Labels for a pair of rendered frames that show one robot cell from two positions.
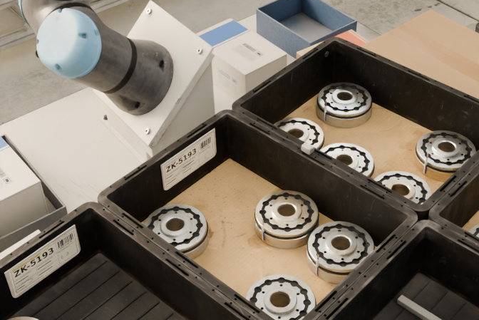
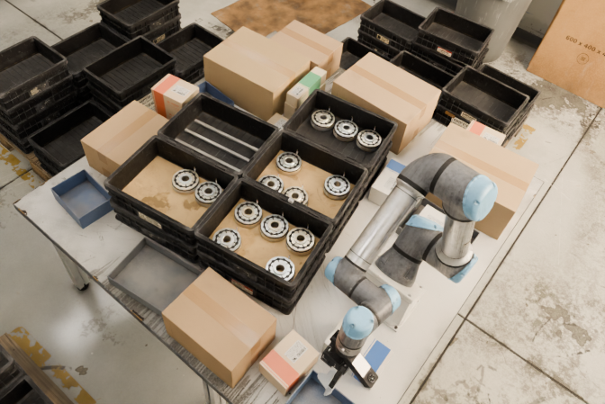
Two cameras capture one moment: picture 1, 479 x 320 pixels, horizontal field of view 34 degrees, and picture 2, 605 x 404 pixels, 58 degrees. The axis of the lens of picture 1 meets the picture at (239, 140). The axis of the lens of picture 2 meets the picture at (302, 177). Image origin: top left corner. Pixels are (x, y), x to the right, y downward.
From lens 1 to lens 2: 2.26 m
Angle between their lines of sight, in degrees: 87
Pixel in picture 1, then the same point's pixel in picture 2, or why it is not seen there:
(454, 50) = (217, 323)
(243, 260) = (307, 184)
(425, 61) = (236, 309)
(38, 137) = (446, 284)
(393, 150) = (251, 248)
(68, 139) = (428, 285)
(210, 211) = (328, 203)
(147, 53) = (391, 256)
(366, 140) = (266, 254)
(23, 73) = not seen: outside the picture
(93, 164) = not seen: hidden behind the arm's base
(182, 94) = not seen: hidden behind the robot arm
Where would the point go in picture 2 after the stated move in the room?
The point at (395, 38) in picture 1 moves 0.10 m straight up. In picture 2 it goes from (254, 330) to (255, 317)
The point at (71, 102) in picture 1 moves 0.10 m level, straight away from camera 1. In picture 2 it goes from (445, 315) to (463, 337)
